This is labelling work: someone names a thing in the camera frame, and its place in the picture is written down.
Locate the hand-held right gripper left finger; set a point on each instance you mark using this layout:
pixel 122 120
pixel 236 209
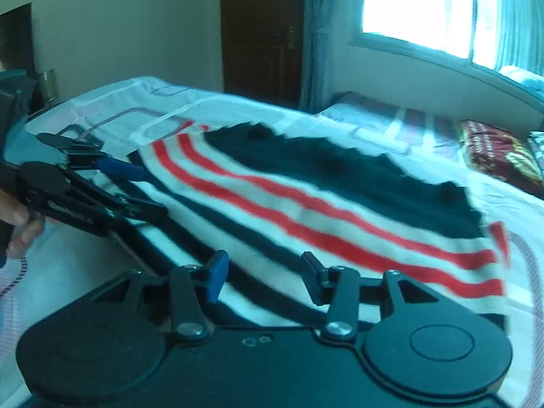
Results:
pixel 216 276

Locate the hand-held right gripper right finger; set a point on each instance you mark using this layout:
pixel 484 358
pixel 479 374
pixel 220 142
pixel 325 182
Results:
pixel 313 278

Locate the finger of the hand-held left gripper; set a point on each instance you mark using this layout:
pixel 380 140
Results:
pixel 123 169
pixel 106 212

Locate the striped knit sweater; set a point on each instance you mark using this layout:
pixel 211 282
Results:
pixel 340 178

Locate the person's left hand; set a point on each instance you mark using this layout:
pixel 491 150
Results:
pixel 23 233

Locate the patterned bed sheet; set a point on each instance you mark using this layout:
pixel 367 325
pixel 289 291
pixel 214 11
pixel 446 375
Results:
pixel 127 102

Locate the tan box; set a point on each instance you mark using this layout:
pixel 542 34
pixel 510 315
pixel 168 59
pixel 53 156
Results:
pixel 46 87

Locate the striped mattress sheet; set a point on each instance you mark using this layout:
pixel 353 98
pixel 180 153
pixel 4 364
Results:
pixel 416 127

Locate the dark wooden door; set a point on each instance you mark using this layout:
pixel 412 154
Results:
pixel 255 29

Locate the teal curtain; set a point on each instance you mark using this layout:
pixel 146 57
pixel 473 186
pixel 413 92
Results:
pixel 522 29
pixel 323 51

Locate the striped pillow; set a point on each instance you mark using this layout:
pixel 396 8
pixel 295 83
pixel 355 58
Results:
pixel 537 153

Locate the light blue quilt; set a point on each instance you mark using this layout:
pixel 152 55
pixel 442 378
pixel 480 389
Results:
pixel 522 78

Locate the window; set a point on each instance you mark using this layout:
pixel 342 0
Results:
pixel 416 4

